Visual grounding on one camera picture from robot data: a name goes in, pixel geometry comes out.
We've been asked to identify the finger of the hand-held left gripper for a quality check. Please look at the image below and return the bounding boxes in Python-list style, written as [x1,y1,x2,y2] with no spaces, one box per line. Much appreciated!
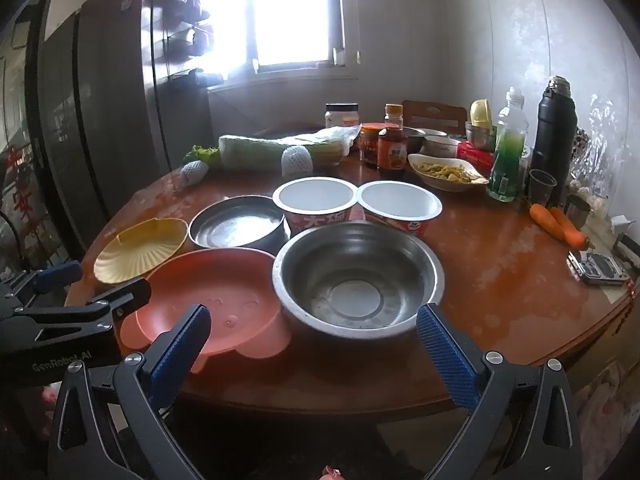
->
[0,260,83,318]
[0,277,152,346]

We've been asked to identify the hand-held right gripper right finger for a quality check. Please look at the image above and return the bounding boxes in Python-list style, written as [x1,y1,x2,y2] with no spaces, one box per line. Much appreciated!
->
[416,303,583,480]

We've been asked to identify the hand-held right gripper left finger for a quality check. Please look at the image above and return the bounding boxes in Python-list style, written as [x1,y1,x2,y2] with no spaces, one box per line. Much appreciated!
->
[47,304,213,480]

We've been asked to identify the yellow shell-shaped plate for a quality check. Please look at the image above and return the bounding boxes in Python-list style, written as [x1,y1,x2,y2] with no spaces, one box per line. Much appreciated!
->
[93,217,190,285]

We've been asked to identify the large steel bowl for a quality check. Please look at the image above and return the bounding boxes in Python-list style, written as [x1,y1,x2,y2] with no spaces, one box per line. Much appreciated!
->
[272,221,446,338]

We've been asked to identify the round steel plate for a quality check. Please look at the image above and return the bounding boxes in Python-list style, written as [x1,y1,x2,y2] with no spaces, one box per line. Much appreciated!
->
[189,195,291,251]

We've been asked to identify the red noodle bowl food picture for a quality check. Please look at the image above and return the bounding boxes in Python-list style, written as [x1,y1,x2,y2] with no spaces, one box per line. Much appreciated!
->
[357,181,443,238]

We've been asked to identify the red noodle bowl large lettering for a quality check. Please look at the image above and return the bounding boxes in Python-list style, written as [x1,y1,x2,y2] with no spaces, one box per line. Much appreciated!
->
[272,176,359,233]

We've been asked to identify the glass door red stickers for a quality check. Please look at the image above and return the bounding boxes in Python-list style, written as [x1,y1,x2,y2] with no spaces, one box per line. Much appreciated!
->
[0,5,56,271]

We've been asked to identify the fruit in white foam net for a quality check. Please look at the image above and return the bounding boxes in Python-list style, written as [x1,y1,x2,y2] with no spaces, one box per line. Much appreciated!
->
[180,160,211,183]
[281,145,314,177]

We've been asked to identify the orange carrot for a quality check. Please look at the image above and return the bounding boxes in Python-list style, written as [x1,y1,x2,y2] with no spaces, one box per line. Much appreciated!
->
[530,203,590,250]
[550,206,583,236]

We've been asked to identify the grey refrigerator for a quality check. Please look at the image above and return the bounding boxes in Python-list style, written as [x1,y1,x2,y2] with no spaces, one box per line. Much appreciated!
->
[30,0,216,261]

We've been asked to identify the digital kitchen scale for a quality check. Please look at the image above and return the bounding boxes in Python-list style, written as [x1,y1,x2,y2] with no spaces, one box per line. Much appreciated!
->
[566,252,630,287]

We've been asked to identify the green leaf lettuce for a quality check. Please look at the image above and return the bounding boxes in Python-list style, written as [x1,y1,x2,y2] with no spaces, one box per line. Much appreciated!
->
[182,145,222,167]

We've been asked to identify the white dish with food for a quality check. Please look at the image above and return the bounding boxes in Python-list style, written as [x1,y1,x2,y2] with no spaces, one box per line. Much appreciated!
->
[407,153,490,192]

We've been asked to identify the small steel cup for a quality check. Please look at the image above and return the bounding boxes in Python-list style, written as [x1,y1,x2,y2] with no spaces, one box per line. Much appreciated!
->
[565,194,591,231]

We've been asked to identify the clear plastic cup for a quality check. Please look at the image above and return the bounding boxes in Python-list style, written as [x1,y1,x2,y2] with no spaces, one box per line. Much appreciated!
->
[528,169,557,207]

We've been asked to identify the green liquid plastic bottle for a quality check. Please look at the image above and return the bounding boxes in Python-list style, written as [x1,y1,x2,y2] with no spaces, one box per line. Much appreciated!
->
[486,86,530,203]

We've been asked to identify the red tissue box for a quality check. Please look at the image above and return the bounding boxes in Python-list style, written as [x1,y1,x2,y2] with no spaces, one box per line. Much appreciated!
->
[457,141,496,173]

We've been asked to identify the sauce bottle orange cap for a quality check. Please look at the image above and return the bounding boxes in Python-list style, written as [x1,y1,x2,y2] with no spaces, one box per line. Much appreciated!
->
[377,104,408,181]

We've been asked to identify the wrapped napa cabbage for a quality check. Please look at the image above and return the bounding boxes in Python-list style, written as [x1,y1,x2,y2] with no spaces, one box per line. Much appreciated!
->
[218,130,361,168]

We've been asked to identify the small steel bowl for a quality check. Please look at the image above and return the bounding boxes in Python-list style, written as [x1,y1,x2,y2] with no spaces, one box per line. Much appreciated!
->
[465,121,498,152]

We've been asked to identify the red sauce jar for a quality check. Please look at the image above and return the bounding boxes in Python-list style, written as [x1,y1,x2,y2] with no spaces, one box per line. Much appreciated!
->
[359,123,393,168]

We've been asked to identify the yellow plastic container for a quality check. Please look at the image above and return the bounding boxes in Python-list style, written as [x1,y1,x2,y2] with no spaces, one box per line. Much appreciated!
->
[470,99,493,128]

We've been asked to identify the clear crinkled plastic bag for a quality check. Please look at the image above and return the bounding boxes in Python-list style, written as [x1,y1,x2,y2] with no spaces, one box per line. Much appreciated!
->
[570,95,621,196]

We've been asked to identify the black thermos flask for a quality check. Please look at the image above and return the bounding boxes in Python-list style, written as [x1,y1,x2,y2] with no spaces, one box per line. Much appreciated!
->
[530,76,578,196]

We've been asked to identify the black hanging rack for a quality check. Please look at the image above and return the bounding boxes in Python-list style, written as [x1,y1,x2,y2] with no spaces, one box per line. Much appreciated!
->
[150,0,223,83]

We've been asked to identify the bright window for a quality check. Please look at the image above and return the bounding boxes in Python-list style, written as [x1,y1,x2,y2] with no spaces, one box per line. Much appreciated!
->
[220,0,361,81]

